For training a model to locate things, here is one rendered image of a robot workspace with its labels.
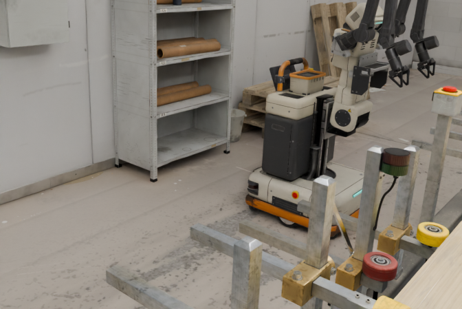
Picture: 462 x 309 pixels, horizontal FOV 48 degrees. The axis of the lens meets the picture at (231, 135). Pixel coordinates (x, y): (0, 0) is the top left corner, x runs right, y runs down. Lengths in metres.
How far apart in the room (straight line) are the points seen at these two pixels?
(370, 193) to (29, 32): 2.47
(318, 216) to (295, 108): 2.06
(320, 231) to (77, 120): 2.99
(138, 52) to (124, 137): 0.70
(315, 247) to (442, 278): 0.34
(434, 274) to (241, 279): 0.57
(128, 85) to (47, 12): 0.86
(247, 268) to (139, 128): 3.06
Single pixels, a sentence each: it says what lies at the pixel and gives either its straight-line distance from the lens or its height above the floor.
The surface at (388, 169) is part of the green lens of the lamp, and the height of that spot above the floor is 1.13.
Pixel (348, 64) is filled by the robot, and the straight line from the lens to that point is 3.10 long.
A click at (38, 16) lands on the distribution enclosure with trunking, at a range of 3.34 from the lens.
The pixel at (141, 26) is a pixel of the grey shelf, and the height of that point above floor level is 1.13.
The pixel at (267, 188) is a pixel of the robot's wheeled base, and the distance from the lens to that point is 3.31.
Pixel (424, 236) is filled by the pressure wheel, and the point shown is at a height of 0.90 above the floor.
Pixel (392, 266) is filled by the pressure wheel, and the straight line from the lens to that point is 1.30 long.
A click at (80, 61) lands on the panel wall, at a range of 3.82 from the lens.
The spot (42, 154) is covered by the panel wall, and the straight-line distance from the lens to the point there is 3.80.
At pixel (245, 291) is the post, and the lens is 0.90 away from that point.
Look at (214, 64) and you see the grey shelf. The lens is 4.43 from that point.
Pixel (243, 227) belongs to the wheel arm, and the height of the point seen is 0.85.
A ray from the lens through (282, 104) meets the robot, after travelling 3.14.
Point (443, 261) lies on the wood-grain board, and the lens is 1.39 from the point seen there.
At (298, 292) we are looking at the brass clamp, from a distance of 1.08.
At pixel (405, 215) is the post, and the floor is 0.91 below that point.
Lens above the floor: 1.56
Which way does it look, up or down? 18 degrees down
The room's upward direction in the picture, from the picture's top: 3 degrees clockwise
